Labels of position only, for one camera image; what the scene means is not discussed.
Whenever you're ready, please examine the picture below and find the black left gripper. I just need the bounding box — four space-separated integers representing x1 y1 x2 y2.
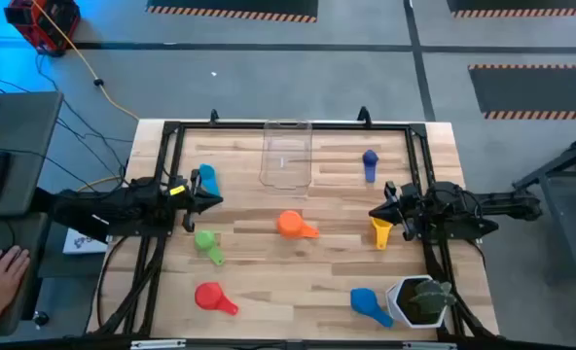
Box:
170 168 224 232

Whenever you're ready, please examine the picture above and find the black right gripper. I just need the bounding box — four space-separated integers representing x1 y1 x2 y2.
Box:
368 181 433 243

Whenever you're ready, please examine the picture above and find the yellow measuring cup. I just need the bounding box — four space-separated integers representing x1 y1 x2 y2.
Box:
370 217 395 251

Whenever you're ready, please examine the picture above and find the teal measuring cup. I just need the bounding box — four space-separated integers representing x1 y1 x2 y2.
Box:
198 163 222 197

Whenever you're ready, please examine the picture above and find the green measuring cup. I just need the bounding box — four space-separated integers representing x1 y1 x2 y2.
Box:
194 229 226 267

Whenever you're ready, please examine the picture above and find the small navy measuring cup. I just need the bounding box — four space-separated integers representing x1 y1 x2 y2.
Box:
362 149 380 185

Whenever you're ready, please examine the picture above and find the orange measuring cup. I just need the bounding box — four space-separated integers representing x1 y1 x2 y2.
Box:
275 209 321 240

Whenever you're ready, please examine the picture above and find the blue measuring cup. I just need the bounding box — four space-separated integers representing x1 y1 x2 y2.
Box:
349 287 395 329

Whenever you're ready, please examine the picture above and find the red measuring cup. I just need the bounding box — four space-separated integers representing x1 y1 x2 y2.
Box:
194 281 240 317

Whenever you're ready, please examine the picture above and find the clear plastic basket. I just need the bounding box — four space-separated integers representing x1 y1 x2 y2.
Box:
259 120 314 196

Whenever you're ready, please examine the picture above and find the green cactus plant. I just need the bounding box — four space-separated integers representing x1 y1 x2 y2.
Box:
409 279 458 315

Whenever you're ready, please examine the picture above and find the white hexagonal planter pot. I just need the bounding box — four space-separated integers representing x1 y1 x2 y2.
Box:
384 274 457 331

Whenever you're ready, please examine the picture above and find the white printed box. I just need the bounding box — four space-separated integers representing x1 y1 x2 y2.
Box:
62 227 109 256

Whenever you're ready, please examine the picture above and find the dark grey metal stand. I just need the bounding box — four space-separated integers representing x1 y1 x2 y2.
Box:
511 126 576 286

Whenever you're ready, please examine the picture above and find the black hazard-striped floor mat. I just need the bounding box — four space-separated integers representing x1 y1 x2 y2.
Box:
446 0 576 19
145 0 319 24
467 63 576 122

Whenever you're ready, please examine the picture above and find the person's hand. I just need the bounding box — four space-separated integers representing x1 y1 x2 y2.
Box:
0 245 31 320

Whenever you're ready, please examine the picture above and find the red and black tool case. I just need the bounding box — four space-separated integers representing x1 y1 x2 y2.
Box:
4 0 82 57

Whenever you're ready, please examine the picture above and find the black aluminium rig frame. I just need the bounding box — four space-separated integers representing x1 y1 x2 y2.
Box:
86 105 501 350

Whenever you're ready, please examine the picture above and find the silver frame bracket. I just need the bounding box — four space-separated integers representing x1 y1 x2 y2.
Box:
130 339 188 350
402 341 458 350

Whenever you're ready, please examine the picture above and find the black floor cable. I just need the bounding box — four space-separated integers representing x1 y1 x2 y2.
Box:
34 52 128 179

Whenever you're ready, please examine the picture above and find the yellow extension cable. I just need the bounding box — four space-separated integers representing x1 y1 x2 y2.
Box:
30 0 140 122

